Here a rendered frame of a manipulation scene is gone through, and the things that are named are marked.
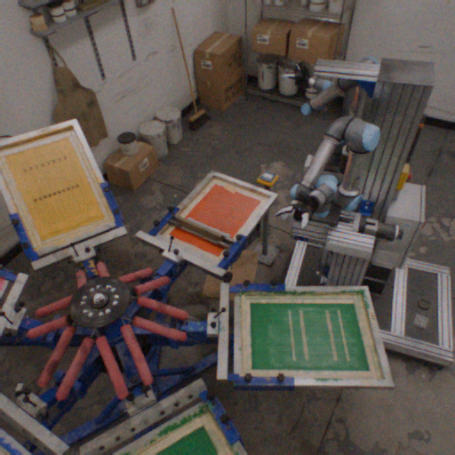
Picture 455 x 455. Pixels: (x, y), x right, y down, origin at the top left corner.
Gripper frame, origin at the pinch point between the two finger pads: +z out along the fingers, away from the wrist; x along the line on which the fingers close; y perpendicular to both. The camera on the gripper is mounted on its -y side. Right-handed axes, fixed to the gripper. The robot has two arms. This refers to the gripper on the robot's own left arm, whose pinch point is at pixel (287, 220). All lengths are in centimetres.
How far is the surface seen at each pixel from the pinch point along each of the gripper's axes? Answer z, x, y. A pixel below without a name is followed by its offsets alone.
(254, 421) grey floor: 36, 11, 168
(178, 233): 1, 97, 60
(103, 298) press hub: 74, 59, 27
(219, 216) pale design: -30, 87, 61
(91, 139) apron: -43, 291, 65
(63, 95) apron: -32, 283, 12
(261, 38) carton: -295, 270, 44
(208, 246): -4, 73, 63
